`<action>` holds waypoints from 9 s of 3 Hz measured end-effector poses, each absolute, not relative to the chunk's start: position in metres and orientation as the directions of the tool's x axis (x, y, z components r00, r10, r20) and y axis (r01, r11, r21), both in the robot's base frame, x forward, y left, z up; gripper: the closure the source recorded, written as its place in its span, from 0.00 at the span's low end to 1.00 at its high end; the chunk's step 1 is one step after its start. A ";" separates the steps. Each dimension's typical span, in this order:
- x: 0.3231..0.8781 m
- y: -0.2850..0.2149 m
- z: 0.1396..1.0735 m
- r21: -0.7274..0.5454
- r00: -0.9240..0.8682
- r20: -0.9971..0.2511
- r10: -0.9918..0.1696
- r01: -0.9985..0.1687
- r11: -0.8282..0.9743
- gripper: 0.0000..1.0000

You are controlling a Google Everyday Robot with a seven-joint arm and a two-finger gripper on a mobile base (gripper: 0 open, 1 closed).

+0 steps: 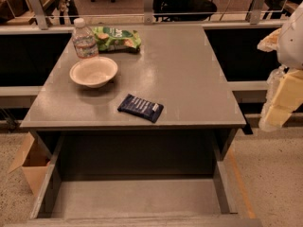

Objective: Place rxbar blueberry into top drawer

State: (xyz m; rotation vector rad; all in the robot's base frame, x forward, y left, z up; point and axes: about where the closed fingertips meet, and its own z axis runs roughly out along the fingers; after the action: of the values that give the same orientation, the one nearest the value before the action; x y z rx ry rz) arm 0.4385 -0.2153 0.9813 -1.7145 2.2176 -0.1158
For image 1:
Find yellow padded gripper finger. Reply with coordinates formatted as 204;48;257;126
265;69;303;128

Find dark blue rxbar wrapper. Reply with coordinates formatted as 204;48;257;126
117;94;164;123

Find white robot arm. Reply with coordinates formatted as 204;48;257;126
258;3;303;131

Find grey cabinet with drawer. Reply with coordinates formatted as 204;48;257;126
20;24;247;163

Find open grey top drawer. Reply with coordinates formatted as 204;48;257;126
6;132;263;227

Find black office chair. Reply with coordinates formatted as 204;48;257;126
152;0;217;22

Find green snack chip bag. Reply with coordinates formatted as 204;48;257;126
92;26;141;53

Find white ceramic bowl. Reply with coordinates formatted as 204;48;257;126
69;57;118;88

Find clear plastic water bottle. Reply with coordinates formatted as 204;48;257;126
72;18;98;59

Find open cardboard box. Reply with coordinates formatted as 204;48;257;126
9;132;50;197

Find right metal railing post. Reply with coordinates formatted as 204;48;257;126
245;0;265;25

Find metal railing post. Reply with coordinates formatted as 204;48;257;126
245;0;265;25
143;0;153;25
28;0;48;30

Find middle metal railing post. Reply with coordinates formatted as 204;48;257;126
143;0;153;25

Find left metal railing post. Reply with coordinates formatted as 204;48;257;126
28;0;48;30

